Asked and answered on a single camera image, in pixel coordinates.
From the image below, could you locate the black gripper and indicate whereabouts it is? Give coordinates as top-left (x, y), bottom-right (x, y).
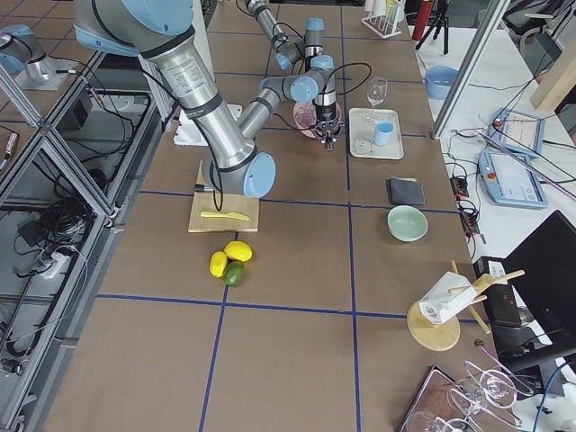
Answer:
top-left (310, 102), bottom-right (345, 151)

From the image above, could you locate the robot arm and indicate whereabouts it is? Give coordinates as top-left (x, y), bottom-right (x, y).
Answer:
top-left (244, 0), bottom-right (325, 72)
top-left (74, 1), bottom-right (343, 208)

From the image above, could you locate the light blue cup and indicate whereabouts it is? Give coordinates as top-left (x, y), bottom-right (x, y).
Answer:
top-left (373, 121), bottom-right (394, 147)

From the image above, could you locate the wooden cup stand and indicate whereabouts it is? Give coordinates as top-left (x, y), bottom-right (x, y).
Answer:
top-left (407, 260), bottom-right (525, 352)

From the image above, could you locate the pink bowl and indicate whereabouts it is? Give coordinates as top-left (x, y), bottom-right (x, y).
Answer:
top-left (292, 102), bottom-right (318, 140)

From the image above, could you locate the cream bear tray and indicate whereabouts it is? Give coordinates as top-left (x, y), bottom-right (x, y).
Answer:
top-left (348, 108), bottom-right (404, 160)

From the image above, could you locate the clear wine glass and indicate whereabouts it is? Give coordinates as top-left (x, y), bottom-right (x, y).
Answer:
top-left (363, 76), bottom-right (388, 123)

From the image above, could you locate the grey folded cloth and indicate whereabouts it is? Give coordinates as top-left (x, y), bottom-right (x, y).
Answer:
top-left (386, 177), bottom-right (426, 205)

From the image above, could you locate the green bowl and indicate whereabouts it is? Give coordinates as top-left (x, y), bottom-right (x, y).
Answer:
top-left (387, 205), bottom-right (428, 242)

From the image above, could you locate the wooden cutting board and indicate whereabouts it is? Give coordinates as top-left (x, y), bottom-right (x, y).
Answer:
top-left (188, 167), bottom-right (260, 233)

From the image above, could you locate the yellow plastic knife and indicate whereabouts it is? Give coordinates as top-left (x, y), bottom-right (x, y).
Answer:
top-left (200, 211), bottom-right (250, 221)

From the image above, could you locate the blue basin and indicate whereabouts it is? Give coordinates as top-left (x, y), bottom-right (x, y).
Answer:
top-left (424, 65), bottom-right (459, 100)

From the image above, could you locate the yellow lemon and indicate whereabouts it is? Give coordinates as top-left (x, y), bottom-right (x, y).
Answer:
top-left (209, 251), bottom-right (229, 278)
top-left (224, 240), bottom-right (253, 262)

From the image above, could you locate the green lime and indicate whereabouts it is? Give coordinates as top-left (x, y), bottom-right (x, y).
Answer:
top-left (222, 261), bottom-right (245, 286)

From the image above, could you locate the black tripod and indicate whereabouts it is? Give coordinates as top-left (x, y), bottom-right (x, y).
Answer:
top-left (415, 0), bottom-right (450, 55)

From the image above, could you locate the teach pendant tablet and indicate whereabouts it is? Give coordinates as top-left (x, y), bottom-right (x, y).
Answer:
top-left (488, 109), bottom-right (545, 158)
top-left (478, 150), bottom-right (548, 209)

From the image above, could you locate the black monitor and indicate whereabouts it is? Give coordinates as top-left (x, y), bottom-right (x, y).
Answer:
top-left (487, 211), bottom-right (575, 372)

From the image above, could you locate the upturned wine glass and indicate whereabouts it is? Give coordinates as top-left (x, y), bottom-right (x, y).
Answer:
top-left (447, 361), bottom-right (535, 431)

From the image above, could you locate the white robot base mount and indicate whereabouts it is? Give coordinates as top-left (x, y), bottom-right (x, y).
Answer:
top-left (174, 108), bottom-right (207, 147)

